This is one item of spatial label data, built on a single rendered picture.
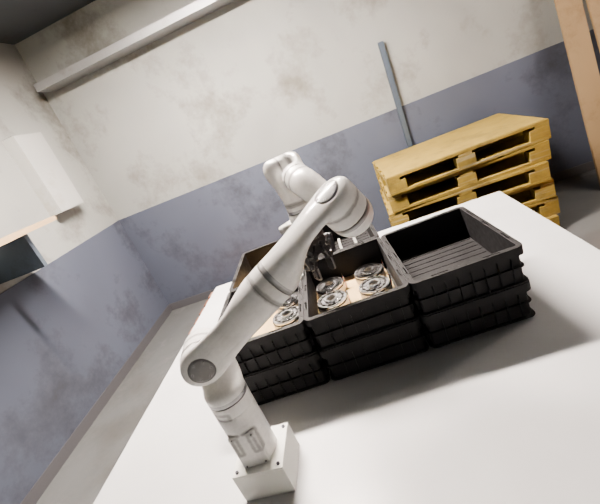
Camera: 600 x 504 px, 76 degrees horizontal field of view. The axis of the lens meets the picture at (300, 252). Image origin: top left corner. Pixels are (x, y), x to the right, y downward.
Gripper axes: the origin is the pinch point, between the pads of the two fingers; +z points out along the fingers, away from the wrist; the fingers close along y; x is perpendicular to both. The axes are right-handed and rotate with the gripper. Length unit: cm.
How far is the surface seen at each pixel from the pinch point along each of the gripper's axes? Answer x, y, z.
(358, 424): -16.6, -22.7, 30.5
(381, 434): -23.6, -22.6, 30.5
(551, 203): 5, 212, 78
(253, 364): 12.9, -27.3, 15.8
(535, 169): 9, 206, 50
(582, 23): -4, 304, -19
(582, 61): -3, 297, 6
